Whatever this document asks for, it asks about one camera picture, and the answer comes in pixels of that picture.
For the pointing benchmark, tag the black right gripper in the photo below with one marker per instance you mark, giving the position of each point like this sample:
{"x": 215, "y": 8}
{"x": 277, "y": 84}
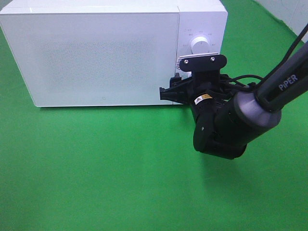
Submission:
{"x": 204, "y": 93}

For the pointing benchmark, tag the white microwave door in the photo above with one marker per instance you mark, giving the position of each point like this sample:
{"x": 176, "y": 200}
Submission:
{"x": 93, "y": 59}

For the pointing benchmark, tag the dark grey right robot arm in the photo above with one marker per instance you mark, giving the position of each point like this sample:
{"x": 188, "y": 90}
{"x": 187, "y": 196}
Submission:
{"x": 228, "y": 114}

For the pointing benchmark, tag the upper white microwave knob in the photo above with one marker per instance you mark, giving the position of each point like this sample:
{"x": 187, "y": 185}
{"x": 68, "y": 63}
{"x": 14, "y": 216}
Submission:
{"x": 199, "y": 44}

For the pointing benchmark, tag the green table cloth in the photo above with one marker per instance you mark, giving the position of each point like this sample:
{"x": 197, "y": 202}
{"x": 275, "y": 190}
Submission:
{"x": 134, "y": 168}

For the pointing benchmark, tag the white microwave oven body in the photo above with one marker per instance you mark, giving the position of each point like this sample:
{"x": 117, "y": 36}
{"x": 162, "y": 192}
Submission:
{"x": 196, "y": 17}

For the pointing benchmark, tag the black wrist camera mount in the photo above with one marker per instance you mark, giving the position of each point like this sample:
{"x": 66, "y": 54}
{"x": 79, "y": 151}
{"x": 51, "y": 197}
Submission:
{"x": 202, "y": 65}

